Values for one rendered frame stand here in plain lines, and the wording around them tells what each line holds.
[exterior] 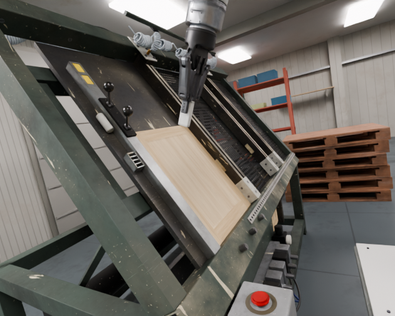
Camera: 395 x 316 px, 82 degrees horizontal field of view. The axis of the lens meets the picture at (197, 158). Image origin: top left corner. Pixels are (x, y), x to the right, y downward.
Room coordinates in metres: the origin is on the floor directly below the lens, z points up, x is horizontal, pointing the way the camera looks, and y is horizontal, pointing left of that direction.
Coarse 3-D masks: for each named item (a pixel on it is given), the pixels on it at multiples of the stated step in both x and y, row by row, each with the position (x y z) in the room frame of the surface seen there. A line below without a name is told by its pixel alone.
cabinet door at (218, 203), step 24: (144, 144) 0.94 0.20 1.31; (168, 144) 1.06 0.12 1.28; (192, 144) 1.21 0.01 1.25; (168, 168) 0.93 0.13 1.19; (192, 168) 1.05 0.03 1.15; (216, 168) 1.18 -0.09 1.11; (192, 192) 0.92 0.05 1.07; (216, 192) 1.03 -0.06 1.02; (240, 192) 1.16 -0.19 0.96; (216, 216) 0.91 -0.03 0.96; (240, 216) 1.01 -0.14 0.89; (216, 240) 0.81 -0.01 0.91
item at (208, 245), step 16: (80, 64) 1.02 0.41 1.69; (80, 80) 0.96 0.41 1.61; (96, 96) 0.93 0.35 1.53; (128, 144) 0.87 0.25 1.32; (144, 160) 0.84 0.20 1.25; (160, 176) 0.83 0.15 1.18; (160, 192) 0.82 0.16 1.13; (176, 192) 0.82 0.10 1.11; (176, 208) 0.79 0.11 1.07; (192, 224) 0.76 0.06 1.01; (208, 240) 0.75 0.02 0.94; (208, 256) 0.74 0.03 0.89
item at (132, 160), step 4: (132, 152) 0.85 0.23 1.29; (124, 156) 0.83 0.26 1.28; (128, 156) 0.82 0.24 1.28; (132, 156) 0.83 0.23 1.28; (136, 156) 0.85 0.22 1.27; (124, 160) 0.83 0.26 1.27; (128, 160) 0.82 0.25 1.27; (132, 160) 0.82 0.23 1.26; (136, 160) 0.83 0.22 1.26; (140, 160) 0.84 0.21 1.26; (128, 164) 0.83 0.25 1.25; (132, 164) 0.81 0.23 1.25; (136, 164) 0.82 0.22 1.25; (140, 164) 0.84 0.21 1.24; (132, 168) 0.82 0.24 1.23; (136, 168) 0.81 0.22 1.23; (140, 168) 0.83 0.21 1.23
